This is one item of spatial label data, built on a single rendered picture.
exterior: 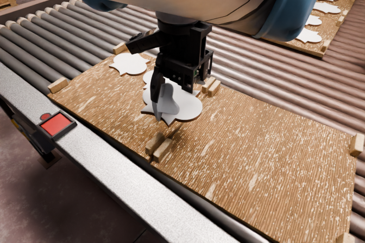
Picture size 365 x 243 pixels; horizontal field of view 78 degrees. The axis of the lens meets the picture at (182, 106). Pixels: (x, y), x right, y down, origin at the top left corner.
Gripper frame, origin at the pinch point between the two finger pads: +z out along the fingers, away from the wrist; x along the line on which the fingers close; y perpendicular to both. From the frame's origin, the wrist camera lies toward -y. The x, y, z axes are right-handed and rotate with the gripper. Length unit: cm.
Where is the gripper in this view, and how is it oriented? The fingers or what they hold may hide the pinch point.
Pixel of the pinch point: (171, 101)
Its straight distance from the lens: 50.9
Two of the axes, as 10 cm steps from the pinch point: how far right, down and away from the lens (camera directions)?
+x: 5.5, -5.9, 5.9
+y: 8.3, 4.0, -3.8
